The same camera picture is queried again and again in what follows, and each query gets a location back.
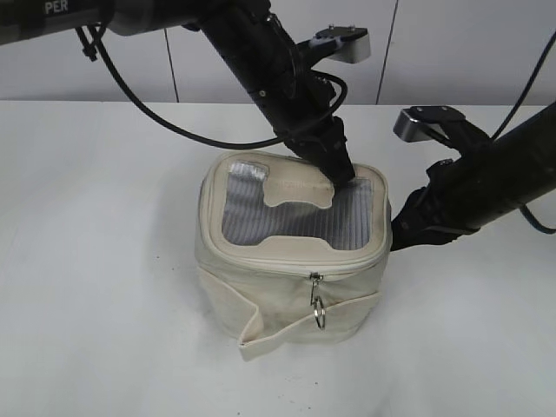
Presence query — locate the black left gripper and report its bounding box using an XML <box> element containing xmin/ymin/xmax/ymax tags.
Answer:
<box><xmin>284</xmin><ymin>77</ymin><xmax>355</xmax><ymax>188</ymax></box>

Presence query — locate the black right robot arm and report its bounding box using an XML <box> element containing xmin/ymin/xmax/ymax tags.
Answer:
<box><xmin>391</xmin><ymin>104</ymin><xmax>555</xmax><ymax>251</ymax></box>

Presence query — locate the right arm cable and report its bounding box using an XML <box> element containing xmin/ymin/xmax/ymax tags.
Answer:
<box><xmin>490</xmin><ymin>32</ymin><xmax>556</xmax><ymax>235</ymax></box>

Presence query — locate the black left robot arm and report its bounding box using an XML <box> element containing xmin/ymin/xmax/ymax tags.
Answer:
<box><xmin>1</xmin><ymin>1</ymin><xmax>367</xmax><ymax>186</ymax></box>

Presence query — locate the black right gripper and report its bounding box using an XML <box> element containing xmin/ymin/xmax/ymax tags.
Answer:
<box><xmin>391</xmin><ymin>186</ymin><xmax>460</xmax><ymax>252</ymax></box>

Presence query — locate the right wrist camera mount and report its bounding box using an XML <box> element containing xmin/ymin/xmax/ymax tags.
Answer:
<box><xmin>393</xmin><ymin>106</ymin><xmax>466</xmax><ymax>144</ymax></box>

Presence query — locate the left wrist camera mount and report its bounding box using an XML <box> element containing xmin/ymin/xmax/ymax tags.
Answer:
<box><xmin>297</xmin><ymin>25</ymin><xmax>371</xmax><ymax>67</ymax></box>

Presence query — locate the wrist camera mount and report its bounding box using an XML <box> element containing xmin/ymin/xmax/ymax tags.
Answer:
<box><xmin>393</xmin><ymin>106</ymin><xmax>466</xmax><ymax>144</ymax></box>
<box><xmin>297</xmin><ymin>25</ymin><xmax>371</xmax><ymax>67</ymax></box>

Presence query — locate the silver zipper pull with ring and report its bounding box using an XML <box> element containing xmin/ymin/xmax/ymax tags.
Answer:
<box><xmin>309</xmin><ymin>272</ymin><xmax>326</xmax><ymax>331</ymax></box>

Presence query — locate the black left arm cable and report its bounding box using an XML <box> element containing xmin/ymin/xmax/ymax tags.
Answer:
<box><xmin>73</xmin><ymin>25</ymin><xmax>349</xmax><ymax>148</ymax></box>

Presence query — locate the cream bag with silver top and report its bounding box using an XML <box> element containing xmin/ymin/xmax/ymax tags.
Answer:
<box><xmin>195</xmin><ymin>151</ymin><xmax>392</xmax><ymax>361</ymax></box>

